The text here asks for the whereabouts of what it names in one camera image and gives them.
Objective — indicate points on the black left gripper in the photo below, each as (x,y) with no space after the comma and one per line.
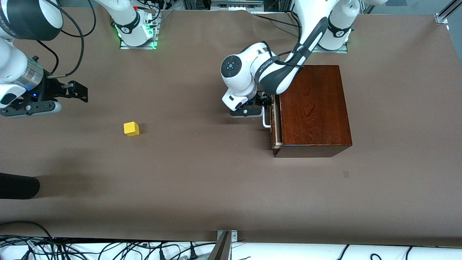
(260,100)

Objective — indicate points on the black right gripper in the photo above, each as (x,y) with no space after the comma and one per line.
(51,90)

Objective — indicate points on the dark brown wooden cabinet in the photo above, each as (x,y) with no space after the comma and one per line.
(314,108)

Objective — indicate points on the yellow wooden block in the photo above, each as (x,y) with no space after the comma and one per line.
(131,128)

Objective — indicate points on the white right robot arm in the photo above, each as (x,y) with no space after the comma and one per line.
(14,61)

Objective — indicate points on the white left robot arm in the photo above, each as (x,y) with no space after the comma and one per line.
(238,72)

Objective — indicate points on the silver equipment rack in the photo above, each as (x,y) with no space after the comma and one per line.
(236,4)

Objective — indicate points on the black ribbed cylinder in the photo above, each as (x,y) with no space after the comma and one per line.
(18,186)

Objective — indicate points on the dark grey slanted bar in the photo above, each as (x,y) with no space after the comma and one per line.
(220,249)

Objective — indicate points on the black power plug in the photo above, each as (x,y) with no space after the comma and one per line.
(193,254)
(162,255)

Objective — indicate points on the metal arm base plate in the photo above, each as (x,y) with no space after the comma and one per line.
(325,51)
(139,47)

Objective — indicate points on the small metal edge bracket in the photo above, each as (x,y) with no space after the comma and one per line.
(234,234)

